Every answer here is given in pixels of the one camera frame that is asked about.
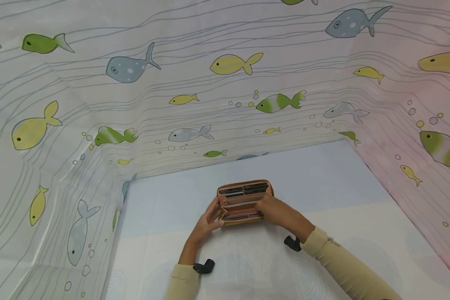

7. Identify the person's right hand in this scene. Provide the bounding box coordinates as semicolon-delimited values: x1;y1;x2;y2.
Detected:
254;195;304;240

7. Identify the person's left hand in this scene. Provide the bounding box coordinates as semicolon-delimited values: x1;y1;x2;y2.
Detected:
187;196;225;248

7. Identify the pink zip wallet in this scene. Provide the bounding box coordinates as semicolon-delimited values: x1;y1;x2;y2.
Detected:
217;180;274;226

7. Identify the person's left forearm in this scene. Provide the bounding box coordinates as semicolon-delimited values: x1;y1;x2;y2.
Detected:
164;241;207;300

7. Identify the person's right forearm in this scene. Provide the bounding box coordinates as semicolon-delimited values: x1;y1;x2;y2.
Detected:
299;223;404;300

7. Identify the black wrist band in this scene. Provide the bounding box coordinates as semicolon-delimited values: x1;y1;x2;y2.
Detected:
284;235;302;252
192;259;215;275

